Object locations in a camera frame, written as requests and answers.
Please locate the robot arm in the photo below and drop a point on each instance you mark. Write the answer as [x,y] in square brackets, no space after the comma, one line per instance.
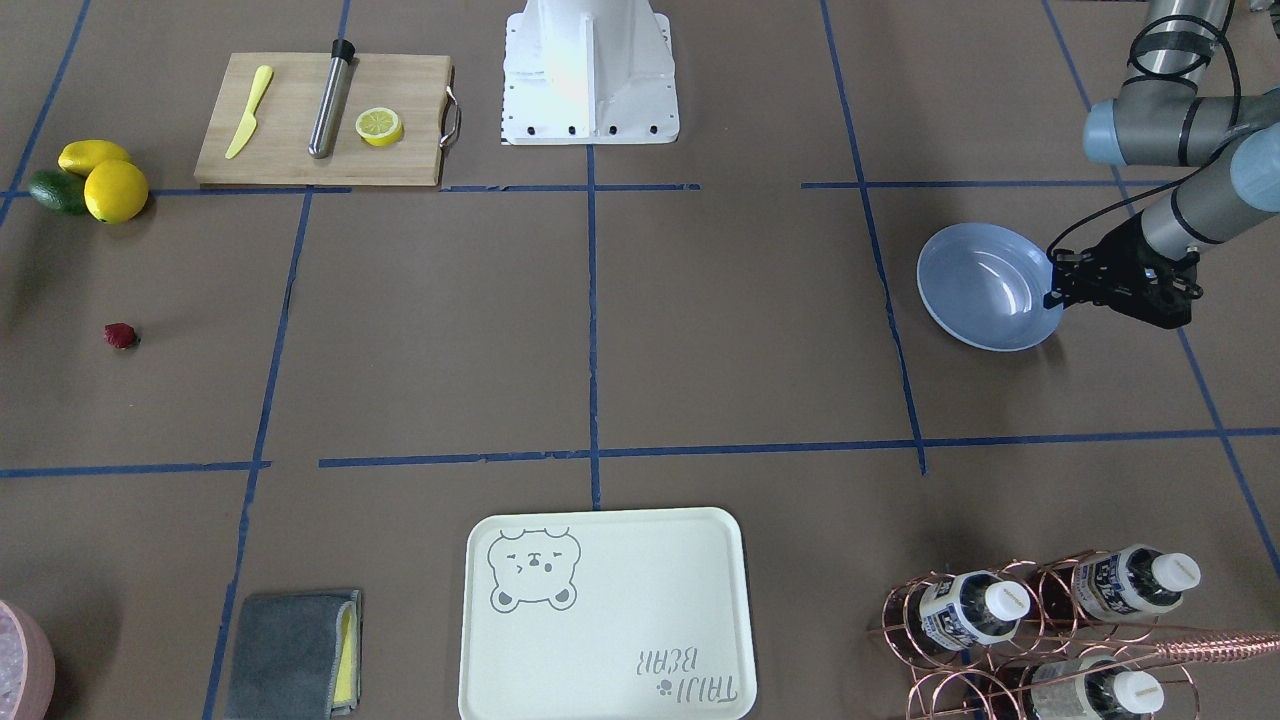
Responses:
[1181,107]

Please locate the green avocado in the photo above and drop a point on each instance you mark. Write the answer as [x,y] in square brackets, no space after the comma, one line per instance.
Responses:
[58,191]

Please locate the yellow lemon round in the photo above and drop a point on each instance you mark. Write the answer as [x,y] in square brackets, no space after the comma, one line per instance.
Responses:
[115,191]

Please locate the steel cylinder with black cap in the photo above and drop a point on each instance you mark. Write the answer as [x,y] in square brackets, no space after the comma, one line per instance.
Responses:
[327,120]

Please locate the yellow plastic knife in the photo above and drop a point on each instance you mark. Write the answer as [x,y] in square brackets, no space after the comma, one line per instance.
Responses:
[248,122]

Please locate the pink bowl with ice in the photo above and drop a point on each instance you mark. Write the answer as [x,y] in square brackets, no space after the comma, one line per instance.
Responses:
[29,667]

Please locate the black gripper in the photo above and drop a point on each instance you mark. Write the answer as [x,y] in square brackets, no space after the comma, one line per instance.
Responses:
[1117,259]

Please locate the cream bear tray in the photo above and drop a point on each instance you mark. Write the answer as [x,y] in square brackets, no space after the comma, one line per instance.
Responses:
[624,614]

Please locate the yellow lemon oblong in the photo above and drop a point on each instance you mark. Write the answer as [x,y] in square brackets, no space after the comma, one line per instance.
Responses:
[81,157]

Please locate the red strawberry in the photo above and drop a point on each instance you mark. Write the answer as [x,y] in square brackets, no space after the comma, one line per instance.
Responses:
[120,335]

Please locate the half lemon slice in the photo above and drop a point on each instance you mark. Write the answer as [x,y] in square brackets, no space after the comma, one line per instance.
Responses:
[379,127]

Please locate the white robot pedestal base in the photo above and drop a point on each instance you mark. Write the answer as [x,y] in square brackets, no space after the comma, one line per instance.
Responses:
[589,73]

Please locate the bottle with white cap lower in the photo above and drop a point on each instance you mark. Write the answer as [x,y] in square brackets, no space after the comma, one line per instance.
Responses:
[1095,687]

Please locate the grey yellow folded cloth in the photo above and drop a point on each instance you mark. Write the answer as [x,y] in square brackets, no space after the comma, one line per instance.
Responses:
[297,656]

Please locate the blue plate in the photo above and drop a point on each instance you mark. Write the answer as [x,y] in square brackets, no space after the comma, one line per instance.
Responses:
[985,285]

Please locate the bottle with white cap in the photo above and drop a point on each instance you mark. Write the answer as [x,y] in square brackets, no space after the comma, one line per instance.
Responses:
[1095,687]
[1137,582]
[972,609]

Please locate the copper wire bottle rack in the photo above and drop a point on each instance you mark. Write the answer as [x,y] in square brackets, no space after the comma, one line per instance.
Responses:
[987,682]

